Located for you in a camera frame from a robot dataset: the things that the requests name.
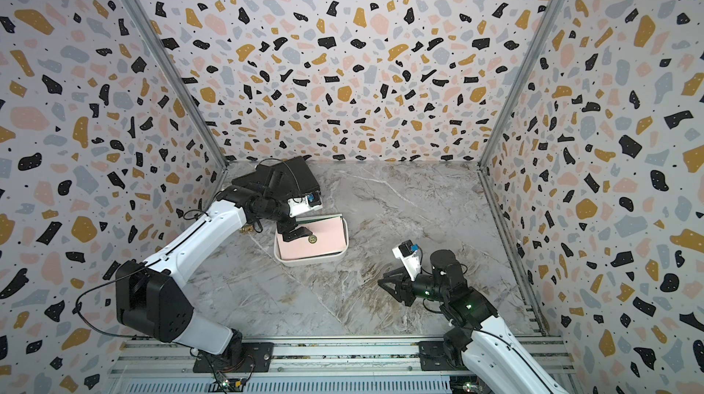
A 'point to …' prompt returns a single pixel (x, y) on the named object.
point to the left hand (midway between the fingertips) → (307, 214)
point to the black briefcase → (289, 179)
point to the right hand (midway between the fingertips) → (383, 282)
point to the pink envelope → (327, 237)
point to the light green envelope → (308, 219)
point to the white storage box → (313, 260)
